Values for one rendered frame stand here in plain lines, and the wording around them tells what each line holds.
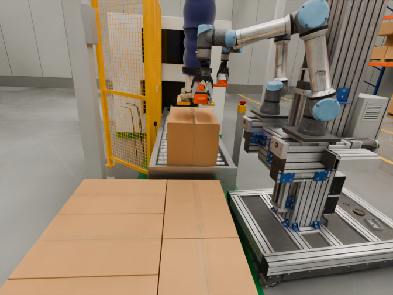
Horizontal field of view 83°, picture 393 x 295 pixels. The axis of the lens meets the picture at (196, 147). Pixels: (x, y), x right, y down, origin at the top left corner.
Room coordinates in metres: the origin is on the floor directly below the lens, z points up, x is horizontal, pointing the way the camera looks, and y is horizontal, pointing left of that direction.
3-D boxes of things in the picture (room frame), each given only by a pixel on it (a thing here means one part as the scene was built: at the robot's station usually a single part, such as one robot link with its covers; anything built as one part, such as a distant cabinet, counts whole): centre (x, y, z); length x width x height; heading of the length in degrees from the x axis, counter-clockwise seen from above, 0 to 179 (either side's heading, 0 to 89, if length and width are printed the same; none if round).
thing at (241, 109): (2.20, -0.42, 0.50); 0.07 x 0.07 x 1.00; 6
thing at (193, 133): (1.92, 0.05, 0.75); 0.60 x 0.40 x 0.40; 5
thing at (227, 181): (1.58, 0.02, 0.48); 0.70 x 0.03 x 0.15; 96
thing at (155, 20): (3.30, 0.61, 1.05); 1.17 x 0.10 x 2.10; 6
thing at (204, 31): (1.26, -0.01, 1.50); 0.09 x 0.08 x 0.11; 76
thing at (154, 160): (2.71, 0.46, 0.50); 2.31 x 0.05 x 0.19; 6
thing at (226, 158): (2.77, -0.19, 0.50); 2.31 x 0.05 x 0.19; 6
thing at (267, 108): (1.73, -0.55, 1.09); 0.15 x 0.15 x 0.10
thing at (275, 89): (1.74, -0.56, 1.20); 0.13 x 0.12 x 0.14; 143
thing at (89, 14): (2.23, 1.00, 1.62); 0.20 x 0.05 x 0.30; 6
